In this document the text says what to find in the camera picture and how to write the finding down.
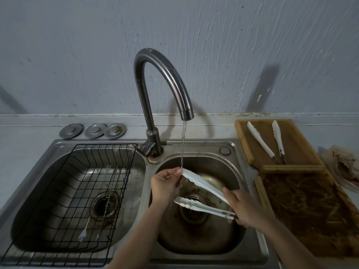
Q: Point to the person's left hand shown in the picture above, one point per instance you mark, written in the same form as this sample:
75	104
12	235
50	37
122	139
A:
167	184

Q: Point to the person's right hand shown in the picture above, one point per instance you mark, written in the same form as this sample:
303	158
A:
249	210

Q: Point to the wooden two-compartment tray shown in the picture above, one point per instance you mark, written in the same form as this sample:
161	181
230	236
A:
262	193

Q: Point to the stainless steel double sink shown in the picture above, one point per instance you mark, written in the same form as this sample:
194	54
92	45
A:
204	145

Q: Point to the curved steel faucet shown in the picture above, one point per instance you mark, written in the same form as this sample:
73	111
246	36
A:
162	67

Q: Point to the person's right forearm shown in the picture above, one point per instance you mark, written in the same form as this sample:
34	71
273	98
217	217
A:
289	246

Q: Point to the person's left forearm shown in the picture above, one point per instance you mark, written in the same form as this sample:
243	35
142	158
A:
137	238

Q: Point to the round metal sink drain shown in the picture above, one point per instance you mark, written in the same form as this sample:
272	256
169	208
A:
193	217
105	205

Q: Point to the small round metal hole cover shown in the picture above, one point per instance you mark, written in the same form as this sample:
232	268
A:
225	150

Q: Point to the stained crumpled plastic bag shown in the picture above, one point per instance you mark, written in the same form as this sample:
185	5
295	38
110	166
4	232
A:
345	168

